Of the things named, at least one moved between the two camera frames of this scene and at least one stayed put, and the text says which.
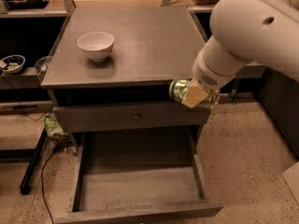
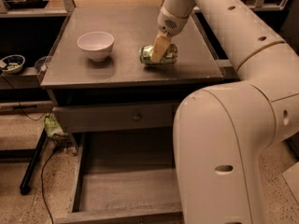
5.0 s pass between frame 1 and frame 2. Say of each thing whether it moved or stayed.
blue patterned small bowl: stayed
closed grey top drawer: stayed
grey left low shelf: stayed
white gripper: moved
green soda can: moved
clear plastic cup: stayed
